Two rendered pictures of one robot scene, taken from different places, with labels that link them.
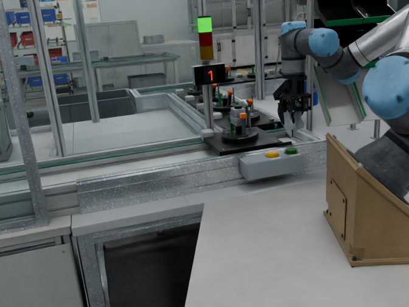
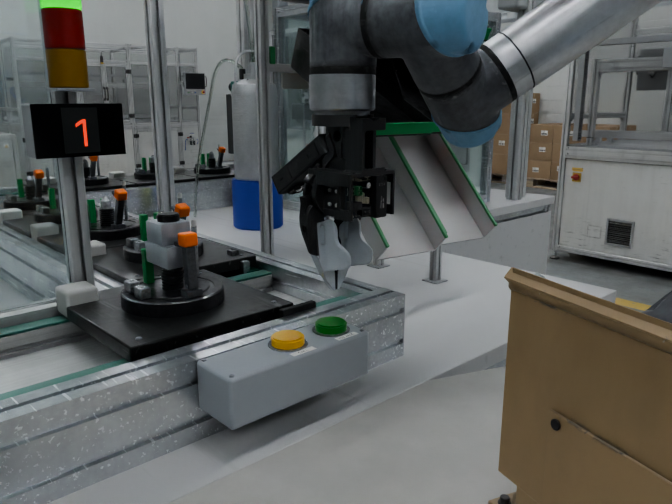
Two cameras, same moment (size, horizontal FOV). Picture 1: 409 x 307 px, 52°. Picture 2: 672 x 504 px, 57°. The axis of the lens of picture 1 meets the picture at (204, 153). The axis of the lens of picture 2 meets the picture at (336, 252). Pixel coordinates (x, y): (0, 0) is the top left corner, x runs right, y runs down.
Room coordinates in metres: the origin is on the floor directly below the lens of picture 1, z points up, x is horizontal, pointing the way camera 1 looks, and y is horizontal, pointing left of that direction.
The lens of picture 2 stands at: (0.69, 0.04, 1.24)
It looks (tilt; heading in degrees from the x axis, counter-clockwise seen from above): 14 degrees down; 332
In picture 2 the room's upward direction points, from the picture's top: straight up
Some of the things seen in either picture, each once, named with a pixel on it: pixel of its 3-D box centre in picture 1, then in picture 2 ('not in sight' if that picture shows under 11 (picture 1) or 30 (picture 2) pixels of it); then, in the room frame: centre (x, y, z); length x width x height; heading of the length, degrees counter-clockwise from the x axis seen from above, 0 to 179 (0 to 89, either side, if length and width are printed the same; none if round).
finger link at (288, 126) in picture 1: (290, 125); (334, 257); (1.31, -0.28, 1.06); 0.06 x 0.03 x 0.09; 15
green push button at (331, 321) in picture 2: (291, 151); (331, 328); (1.34, -0.29, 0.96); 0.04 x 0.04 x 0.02
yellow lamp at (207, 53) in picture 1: (206, 52); (67, 69); (1.62, -0.04, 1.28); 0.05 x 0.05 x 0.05
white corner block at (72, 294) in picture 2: (207, 135); (77, 299); (1.59, -0.02, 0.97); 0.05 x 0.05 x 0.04; 15
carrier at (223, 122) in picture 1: (243, 109); (162, 231); (1.80, -0.19, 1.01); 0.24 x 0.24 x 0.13; 15
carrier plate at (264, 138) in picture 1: (239, 140); (174, 307); (1.52, -0.14, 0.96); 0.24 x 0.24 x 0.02; 15
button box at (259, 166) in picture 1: (272, 164); (288, 367); (1.32, -0.22, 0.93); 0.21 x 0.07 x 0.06; 105
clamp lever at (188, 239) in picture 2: (243, 123); (186, 259); (1.48, -0.15, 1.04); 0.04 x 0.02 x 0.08; 15
